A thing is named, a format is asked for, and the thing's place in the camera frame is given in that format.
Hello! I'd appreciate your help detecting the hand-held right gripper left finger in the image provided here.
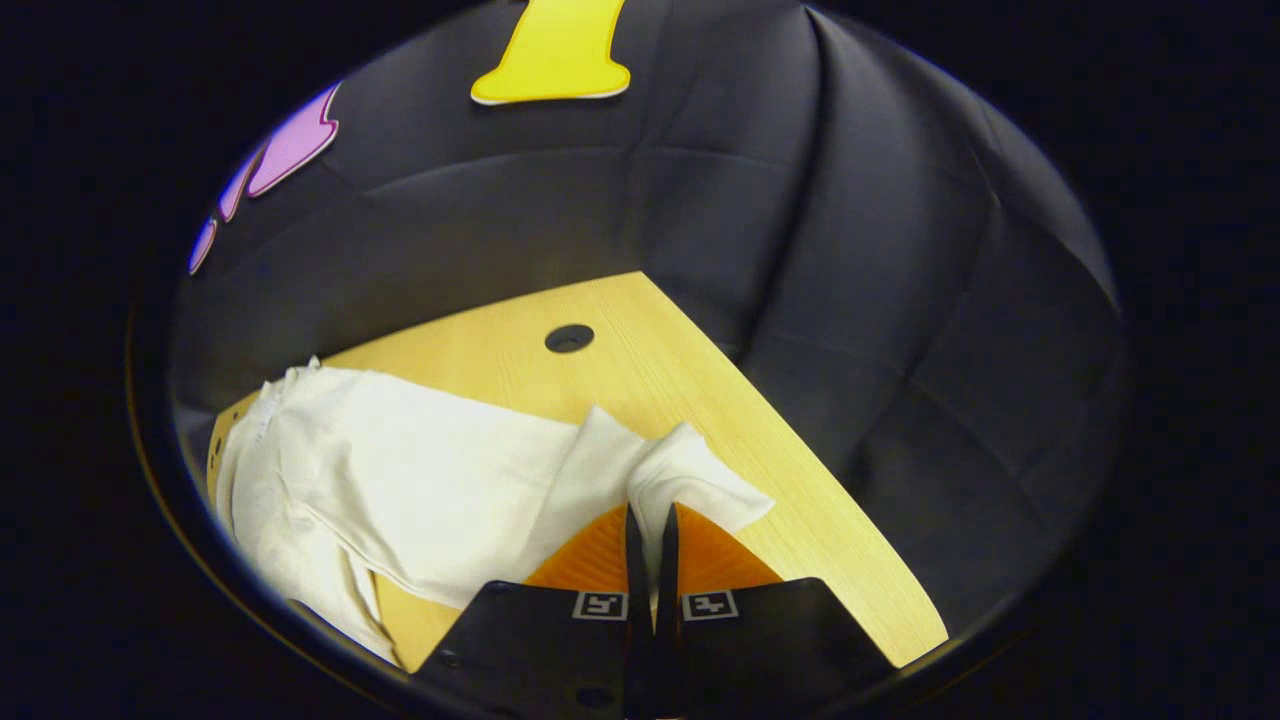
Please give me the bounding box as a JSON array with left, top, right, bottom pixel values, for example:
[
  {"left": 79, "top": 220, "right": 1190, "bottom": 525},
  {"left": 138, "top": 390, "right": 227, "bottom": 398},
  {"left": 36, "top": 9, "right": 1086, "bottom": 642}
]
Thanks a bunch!
[{"left": 410, "top": 503, "right": 657, "bottom": 720}]

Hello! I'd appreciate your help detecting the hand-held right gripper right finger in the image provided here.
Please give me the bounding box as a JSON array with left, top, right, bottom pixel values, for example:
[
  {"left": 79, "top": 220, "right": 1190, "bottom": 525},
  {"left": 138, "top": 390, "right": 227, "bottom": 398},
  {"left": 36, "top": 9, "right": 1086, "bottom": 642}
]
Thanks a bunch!
[{"left": 655, "top": 503, "right": 896, "bottom": 720}]

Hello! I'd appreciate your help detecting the white sweatshirt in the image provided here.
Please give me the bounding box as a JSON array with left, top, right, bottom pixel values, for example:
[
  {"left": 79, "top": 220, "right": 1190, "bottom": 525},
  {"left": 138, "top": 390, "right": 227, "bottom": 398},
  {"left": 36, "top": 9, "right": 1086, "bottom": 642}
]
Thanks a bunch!
[{"left": 215, "top": 357, "right": 776, "bottom": 666}]

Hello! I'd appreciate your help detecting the black backdrop cloth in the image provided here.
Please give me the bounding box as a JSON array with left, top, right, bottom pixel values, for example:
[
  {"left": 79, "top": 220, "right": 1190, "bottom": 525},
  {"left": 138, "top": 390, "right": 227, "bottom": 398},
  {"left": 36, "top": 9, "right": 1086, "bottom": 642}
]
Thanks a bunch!
[{"left": 165, "top": 0, "right": 1131, "bottom": 641}]

